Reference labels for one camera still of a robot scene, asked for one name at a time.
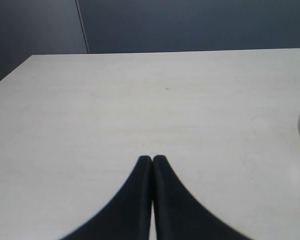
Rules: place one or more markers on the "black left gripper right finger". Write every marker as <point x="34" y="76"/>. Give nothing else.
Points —
<point x="178" y="215"/>

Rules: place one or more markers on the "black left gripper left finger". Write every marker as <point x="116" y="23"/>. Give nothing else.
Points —
<point x="127" y="216"/>

